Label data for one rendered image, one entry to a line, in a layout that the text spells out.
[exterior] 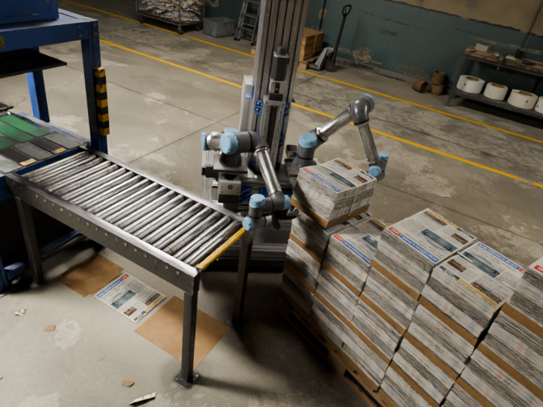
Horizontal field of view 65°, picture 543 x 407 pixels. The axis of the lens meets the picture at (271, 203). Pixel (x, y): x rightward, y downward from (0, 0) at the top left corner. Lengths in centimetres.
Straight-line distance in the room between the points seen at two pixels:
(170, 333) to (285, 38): 192
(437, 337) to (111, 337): 182
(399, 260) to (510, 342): 54
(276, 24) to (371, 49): 633
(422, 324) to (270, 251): 133
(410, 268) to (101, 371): 174
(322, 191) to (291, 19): 106
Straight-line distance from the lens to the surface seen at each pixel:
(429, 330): 216
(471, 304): 197
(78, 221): 245
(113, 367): 271
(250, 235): 237
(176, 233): 225
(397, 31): 884
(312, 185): 233
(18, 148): 312
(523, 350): 195
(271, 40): 276
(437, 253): 205
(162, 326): 286
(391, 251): 210
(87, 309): 302
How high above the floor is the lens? 218
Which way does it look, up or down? 33 degrees down
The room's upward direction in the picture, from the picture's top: 9 degrees clockwise
